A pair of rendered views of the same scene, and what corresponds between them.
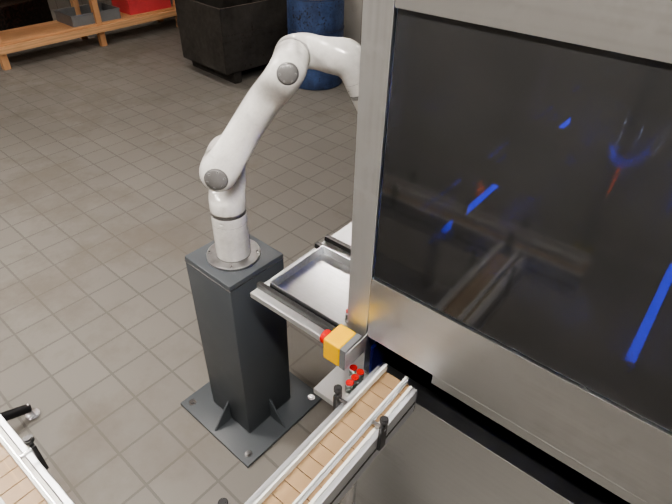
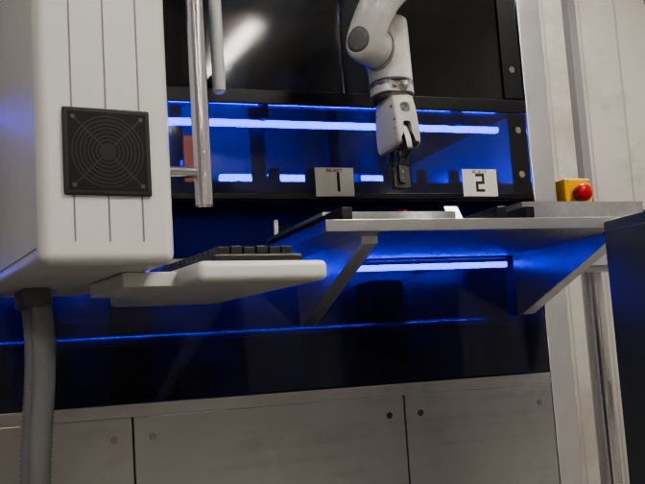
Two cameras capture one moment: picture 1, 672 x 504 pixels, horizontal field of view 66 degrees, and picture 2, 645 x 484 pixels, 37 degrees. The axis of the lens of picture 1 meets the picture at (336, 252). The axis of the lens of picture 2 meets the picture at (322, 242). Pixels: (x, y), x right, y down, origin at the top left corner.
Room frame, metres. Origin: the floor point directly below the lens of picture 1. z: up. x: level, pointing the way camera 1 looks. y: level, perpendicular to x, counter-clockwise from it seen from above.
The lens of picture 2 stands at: (3.05, 0.60, 0.66)
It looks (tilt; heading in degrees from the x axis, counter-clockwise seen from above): 7 degrees up; 211
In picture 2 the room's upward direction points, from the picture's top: 4 degrees counter-clockwise
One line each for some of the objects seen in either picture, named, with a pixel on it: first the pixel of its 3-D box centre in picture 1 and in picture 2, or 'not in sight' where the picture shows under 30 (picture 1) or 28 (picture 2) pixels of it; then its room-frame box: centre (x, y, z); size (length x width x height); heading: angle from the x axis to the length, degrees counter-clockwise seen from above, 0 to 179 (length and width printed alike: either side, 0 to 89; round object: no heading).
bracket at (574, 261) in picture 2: not in sight; (566, 276); (1.16, 0.03, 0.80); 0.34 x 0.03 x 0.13; 52
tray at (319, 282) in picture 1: (336, 288); (533, 225); (1.23, -0.01, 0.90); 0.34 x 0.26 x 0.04; 52
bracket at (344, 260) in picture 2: not in sight; (335, 284); (1.55, -0.28, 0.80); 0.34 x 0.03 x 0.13; 52
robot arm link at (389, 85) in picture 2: not in sight; (392, 91); (1.45, -0.18, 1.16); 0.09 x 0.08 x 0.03; 52
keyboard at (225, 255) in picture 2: not in sight; (208, 268); (1.84, -0.35, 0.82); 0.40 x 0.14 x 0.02; 59
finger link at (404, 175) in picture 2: not in sight; (403, 169); (1.46, -0.17, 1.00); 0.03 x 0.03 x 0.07; 52
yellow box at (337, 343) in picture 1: (341, 346); (569, 196); (0.90, -0.02, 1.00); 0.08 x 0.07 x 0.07; 52
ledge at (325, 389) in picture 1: (349, 389); not in sight; (0.86, -0.05, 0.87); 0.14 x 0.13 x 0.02; 52
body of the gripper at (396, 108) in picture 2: not in sight; (394, 123); (1.45, -0.18, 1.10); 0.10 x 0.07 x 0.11; 52
